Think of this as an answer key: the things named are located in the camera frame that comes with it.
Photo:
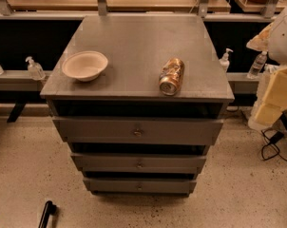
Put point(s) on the right white sanitizer pump bottle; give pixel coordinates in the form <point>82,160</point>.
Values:
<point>224,60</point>

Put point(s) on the left clear sanitizer pump bottle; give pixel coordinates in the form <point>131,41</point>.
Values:
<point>35,69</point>

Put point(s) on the grey top drawer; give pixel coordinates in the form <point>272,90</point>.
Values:
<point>138,130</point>

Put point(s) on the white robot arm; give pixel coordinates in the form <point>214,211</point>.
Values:
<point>277,47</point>

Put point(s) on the grey bottom drawer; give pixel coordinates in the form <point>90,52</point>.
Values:
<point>120,185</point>

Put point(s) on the crushed gold soda can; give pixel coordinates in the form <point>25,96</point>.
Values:
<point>170,79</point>

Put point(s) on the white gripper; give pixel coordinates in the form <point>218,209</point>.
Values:
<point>283,40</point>

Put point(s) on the grey drawer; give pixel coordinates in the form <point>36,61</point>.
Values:
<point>120,185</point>
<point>138,130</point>
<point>184,164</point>

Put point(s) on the grey middle drawer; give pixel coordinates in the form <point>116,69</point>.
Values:
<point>184,164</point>

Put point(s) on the white paper bowl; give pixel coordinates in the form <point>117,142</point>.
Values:
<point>85,66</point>

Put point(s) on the wooden desk top left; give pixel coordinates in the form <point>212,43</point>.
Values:
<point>113,5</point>

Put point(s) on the grey drawer cabinet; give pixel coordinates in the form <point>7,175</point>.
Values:
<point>137,47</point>

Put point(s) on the black object on floor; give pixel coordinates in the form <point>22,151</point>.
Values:
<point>49,210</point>

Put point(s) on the clear plastic water bottle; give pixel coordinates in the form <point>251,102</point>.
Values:
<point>257,65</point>

